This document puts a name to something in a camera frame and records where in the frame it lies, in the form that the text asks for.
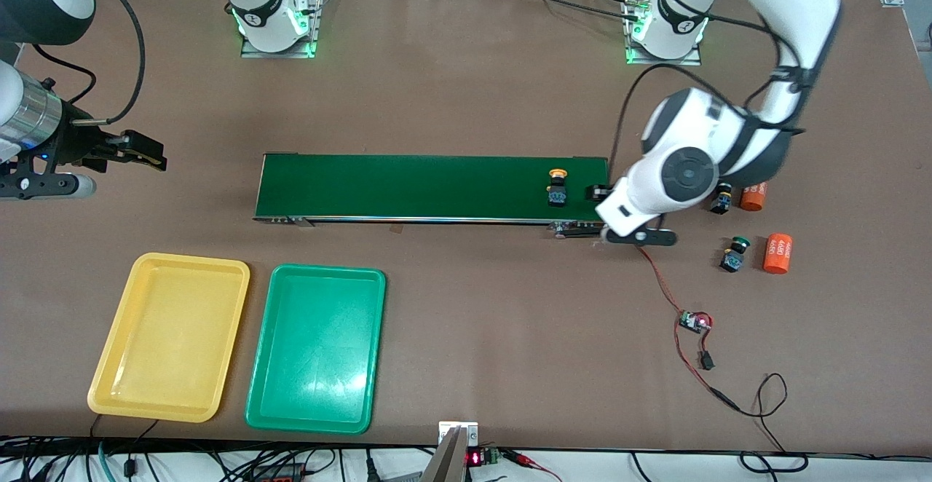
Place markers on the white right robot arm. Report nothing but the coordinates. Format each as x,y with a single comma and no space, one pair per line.
262,1

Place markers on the silver camera mount bracket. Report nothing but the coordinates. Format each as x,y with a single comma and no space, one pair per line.
457,460

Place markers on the yellow plastic tray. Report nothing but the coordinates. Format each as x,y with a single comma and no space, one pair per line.
145,380

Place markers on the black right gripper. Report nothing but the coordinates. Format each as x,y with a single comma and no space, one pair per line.
75,143

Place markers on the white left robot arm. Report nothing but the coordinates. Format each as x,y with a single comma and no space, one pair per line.
794,1

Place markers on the green plastic tray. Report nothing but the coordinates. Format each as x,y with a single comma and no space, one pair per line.
313,394

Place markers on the small green circuit board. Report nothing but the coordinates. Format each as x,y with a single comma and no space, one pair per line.
693,320

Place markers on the yellow cap push button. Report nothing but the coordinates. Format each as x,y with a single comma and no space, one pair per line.
558,194

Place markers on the green cap push button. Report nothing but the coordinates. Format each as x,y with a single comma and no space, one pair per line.
721,204
730,260

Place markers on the red clip lead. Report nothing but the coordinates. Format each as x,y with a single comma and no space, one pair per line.
528,460

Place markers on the red digit display module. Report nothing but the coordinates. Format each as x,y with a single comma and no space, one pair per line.
477,458

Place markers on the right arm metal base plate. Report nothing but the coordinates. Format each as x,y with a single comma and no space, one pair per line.
317,23

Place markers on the green conveyor belt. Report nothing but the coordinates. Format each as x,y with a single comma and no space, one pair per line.
437,187

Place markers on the black plug connector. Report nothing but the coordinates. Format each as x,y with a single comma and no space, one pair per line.
706,361

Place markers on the orange cylinder white print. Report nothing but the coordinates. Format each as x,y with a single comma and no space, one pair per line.
753,198
777,253

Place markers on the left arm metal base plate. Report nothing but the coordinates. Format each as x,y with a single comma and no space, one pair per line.
666,62

